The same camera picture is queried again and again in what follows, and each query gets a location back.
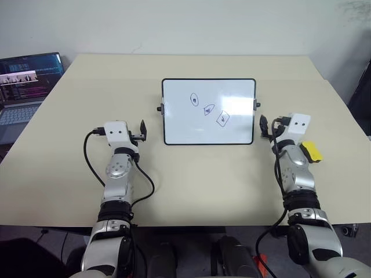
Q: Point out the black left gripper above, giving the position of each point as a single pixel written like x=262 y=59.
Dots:
x=136 y=138

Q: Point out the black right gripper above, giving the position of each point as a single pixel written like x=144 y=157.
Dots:
x=277 y=131

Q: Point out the yellow and black eraser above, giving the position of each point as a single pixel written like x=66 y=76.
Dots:
x=313 y=150

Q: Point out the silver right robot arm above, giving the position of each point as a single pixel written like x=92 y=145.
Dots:
x=301 y=179

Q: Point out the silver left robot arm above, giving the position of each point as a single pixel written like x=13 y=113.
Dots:
x=116 y=185

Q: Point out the black-framed tabletop whiteboard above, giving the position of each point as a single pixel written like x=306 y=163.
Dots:
x=208 y=121

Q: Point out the open grey laptop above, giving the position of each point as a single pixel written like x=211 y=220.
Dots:
x=20 y=87

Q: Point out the black caster wheel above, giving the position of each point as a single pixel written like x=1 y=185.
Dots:
x=349 y=230

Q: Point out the dark rounded shape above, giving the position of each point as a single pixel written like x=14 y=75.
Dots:
x=234 y=257

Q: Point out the orange plastic clamp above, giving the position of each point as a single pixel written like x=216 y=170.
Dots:
x=261 y=266

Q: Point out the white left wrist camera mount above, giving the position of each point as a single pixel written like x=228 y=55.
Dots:
x=116 y=136

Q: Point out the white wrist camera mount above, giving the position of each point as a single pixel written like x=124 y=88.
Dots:
x=116 y=136
x=298 y=127

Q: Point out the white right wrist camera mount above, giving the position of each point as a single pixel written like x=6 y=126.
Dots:
x=298 y=127

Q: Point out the black table frame bar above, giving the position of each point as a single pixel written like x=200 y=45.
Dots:
x=174 y=229

